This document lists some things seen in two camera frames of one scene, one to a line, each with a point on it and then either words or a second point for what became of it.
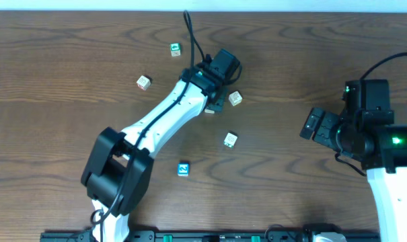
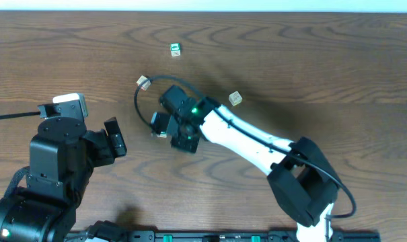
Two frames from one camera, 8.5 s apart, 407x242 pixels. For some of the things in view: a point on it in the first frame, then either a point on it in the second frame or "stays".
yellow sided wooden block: [235, 98] stays
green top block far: [175, 49] stays
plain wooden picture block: [143, 83] stays
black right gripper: [329, 131] to [169, 124]
